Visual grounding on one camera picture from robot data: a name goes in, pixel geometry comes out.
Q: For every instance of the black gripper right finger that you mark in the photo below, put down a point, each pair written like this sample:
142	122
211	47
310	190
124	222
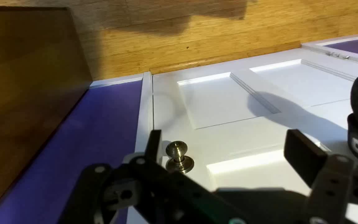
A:
303	156

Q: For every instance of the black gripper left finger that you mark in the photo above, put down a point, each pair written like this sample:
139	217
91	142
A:
162	194

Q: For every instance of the metal door knob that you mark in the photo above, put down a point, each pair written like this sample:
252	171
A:
178	154

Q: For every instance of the white panel door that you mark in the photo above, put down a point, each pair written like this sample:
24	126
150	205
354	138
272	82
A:
229	103
143	112

